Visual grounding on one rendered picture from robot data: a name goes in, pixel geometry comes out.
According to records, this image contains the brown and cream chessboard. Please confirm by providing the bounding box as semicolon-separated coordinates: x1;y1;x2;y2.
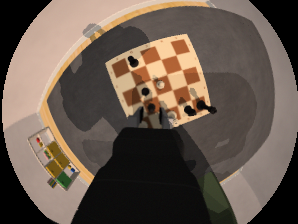
105;34;210;129

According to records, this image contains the white pawn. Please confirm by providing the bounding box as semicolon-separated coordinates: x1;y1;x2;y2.
156;81;165;89

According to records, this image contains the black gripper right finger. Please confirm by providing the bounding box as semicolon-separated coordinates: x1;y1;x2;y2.
159;107;173;129

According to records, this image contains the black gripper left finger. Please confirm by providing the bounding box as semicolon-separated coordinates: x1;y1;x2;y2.
128;106;143;128

